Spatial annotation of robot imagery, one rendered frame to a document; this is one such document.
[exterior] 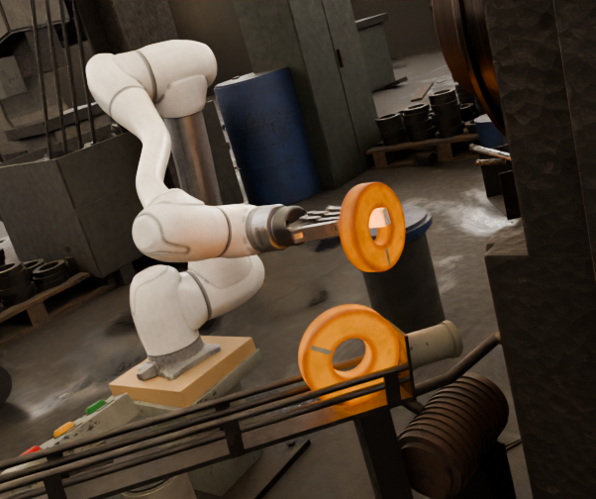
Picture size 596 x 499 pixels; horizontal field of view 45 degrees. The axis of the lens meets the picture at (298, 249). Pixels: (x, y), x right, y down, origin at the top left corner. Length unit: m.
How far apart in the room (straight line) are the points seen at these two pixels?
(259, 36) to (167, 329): 3.32
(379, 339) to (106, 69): 1.00
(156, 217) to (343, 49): 4.00
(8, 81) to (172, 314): 4.54
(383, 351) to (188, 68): 0.98
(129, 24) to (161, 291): 2.44
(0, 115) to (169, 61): 5.04
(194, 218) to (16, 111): 5.54
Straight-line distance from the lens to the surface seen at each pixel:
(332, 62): 5.05
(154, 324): 1.93
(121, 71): 1.77
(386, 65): 9.40
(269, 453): 2.20
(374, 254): 1.21
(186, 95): 1.82
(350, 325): 1.06
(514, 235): 0.93
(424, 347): 1.11
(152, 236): 1.27
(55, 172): 4.10
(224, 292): 1.98
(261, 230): 1.34
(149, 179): 1.41
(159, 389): 1.92
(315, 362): 1.06
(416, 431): 1.20
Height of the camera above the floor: 1.20
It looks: 18 degrees down
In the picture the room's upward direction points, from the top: 16 degrees counter-clockwise
